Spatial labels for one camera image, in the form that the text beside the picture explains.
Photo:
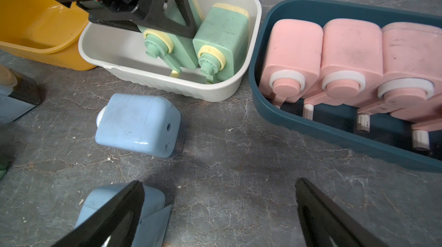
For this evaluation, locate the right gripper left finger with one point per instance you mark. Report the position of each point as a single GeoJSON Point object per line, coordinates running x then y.
{"type": "Point", "coordinates": [115, 223]}

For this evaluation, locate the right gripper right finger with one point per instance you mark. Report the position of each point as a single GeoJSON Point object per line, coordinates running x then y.
{"type": "Point", "coordinates": [325, 224]}

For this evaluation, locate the green sharpener bottom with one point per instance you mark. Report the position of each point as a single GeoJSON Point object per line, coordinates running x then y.
{"type": "Point", "coordinates": [176, 51]}

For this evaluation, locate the green sharpener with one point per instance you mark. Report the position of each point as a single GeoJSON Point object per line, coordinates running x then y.
{"type": "Point", "coordinates": [221, 42]}
{"type": "Point", "coordinates": [176, 51]}

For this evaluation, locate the white storage box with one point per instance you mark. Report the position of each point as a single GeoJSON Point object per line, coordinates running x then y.
{"type": "Point", "coordinates": [122, 53]}

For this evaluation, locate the teal storage box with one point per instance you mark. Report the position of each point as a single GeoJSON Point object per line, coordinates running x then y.
{"type": "Point", "coordinates": [390, 139]}

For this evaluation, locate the yellow storage box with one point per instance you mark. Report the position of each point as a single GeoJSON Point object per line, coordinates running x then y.
{"type": "Point", "coordinates": [44, 31]}

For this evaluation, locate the pink sharpener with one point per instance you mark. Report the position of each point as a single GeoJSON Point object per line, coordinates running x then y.
{"type": "Point", "coordinates": [421, 129]}
{"type": "Point", "coordinates": [412, 71]}
{"type": "Point", "coordinates": [352, 62]}
{"type": "Point", "coordinates": [292, 60]}

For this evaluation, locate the pink sharpener bottom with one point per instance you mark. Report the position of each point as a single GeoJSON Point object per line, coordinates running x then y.
{"type": "Point", "coordinates": [352, 62]}

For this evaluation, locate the blue sharpener center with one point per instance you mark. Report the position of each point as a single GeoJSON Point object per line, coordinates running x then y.
{"type": "Point", "coordinates": [153, 219]}

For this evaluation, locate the blue sharpener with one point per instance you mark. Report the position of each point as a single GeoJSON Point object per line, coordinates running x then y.
{"type": "Point", "coordinates": [19, 95]}
{"type": "Point", "coordinates": [150, 125]}
{"type": "Point", "coordinates": [153, 219]}

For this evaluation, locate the blue sharpener upper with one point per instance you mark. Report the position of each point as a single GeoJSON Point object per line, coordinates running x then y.
{"type": "Point", "coordinates": [150, 125]}

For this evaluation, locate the blue sharpener left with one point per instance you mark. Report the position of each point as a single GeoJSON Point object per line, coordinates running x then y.
{"type": "Point", "coordinates": [19, 95]}

